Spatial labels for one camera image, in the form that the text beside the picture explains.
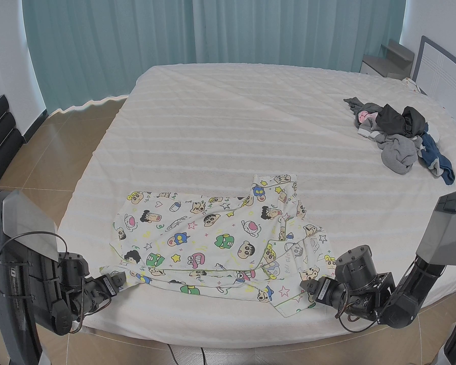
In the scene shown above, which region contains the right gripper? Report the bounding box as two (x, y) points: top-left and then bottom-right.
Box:
(309, 276), (349, 312)

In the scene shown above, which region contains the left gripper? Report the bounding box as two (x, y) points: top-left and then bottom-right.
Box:
(85, 271), (128, 306)

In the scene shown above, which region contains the white printed pyjama top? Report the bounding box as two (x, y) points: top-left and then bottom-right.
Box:
(99, 173), (337, 318)

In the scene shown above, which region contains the pile of clothes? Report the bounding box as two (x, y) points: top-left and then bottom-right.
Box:
(344, 97), (456, 186)

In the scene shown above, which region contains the black chest of drawers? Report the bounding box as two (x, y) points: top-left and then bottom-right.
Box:
(0, 94), (23, 189)

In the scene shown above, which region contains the bed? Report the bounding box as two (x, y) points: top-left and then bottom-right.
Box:
(57, 34), (456, 349)

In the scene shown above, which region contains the white printed pillow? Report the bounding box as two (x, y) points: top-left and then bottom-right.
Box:
(403, 76), (428, 95)

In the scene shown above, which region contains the grey bedside table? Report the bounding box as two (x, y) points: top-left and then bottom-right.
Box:
(361, 40), (415, 79)

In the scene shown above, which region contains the blue-green curtain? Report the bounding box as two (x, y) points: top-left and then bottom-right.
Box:
(23, 0), (409, 111)

